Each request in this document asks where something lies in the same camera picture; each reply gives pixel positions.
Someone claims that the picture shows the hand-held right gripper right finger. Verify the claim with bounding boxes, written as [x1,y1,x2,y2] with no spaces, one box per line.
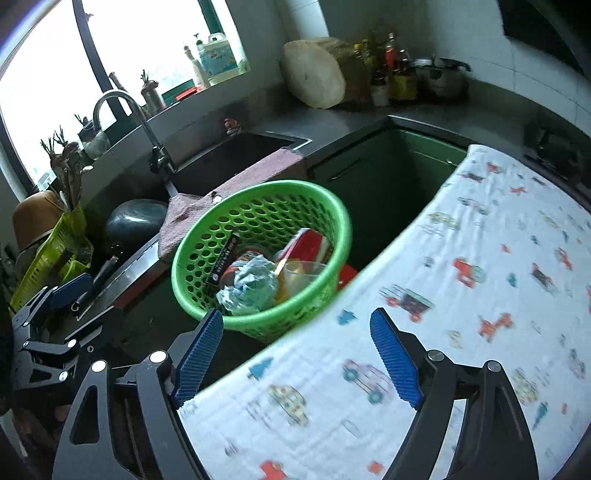
[369,308,540,480]

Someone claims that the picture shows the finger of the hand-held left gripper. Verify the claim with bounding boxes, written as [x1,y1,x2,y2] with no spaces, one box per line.
[21,313,126,383]
[13,274,93,326]

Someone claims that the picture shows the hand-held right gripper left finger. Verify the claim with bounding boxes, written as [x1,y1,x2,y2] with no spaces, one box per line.
[52,308,225,480]

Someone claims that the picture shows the white paper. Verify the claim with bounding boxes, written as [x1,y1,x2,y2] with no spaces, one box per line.
[216,256,278,317]

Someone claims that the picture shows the long black carton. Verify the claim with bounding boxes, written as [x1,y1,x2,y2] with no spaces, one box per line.
[207,231,240,289]

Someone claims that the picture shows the clear plastic cup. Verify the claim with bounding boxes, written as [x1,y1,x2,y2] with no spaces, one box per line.
[281,259,326,301]

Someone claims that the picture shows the red cartoon snack bag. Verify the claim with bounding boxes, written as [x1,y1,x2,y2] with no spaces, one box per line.
[274,228,333,266]

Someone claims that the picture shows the green plastic basket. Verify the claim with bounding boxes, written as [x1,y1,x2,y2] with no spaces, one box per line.
[171,180,354,344]

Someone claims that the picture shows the green dish rack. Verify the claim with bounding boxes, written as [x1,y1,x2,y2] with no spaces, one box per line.
[9,203,93,315]

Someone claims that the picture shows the printed white tablecloth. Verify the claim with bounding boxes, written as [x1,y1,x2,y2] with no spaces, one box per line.
[178,144,591,480]

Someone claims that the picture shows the brown bowl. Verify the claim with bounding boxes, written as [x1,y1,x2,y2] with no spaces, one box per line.
[12,190,65,250]

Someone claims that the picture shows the red plastic object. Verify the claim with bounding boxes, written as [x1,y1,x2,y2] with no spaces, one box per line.
[337,264,360,291]

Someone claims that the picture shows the black wok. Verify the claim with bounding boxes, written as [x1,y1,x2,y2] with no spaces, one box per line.
[105,199,168,245]

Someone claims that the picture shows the dried plant stems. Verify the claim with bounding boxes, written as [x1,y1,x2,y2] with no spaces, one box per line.
[39,129,84,213]

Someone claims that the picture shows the pink dish cloth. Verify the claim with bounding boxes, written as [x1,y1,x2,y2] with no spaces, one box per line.
[158,148,303,259]

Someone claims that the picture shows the small jar with plant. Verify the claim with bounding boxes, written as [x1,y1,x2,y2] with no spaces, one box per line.
[76,113,112,160]

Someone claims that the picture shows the green cabinet door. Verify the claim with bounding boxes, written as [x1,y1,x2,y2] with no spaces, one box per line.
[307,117,468,259]

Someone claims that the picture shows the steel kitchen faucet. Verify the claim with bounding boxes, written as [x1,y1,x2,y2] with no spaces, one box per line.
[92,90,178,195]

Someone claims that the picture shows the dark kitchen sink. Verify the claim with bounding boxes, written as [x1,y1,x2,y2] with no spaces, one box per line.
[173,131,308,195]

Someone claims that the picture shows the metal cup with plant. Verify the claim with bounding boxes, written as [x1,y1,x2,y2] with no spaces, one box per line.
[141,69,162,112]

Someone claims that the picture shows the kitchen window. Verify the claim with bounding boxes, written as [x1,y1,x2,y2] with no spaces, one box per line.
[0,0,252,185]

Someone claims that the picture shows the white pump bottle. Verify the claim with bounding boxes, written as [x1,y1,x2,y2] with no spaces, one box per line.
[182,44,208,90]

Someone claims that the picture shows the black gas stove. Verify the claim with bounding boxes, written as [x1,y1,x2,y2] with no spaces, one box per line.
[524,117,591,185]

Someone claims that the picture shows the white detergent jug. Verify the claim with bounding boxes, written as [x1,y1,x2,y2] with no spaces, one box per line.
[198,33,241,86]

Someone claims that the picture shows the steel cooking pot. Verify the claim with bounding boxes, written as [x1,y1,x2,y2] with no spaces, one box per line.
[413,56,472,100]

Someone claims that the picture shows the cluster of condiment bottles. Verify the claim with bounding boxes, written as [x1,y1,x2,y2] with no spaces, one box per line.
[353,32,419,108]

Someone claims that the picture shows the round wooden chopping block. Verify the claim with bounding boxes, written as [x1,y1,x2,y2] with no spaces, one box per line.
[281,38,356,110]

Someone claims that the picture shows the black range hood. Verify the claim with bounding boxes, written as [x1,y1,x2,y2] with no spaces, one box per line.
[499,0,591,70]

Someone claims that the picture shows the black pan handle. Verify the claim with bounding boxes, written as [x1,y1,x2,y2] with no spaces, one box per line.
[74,258,121,319]

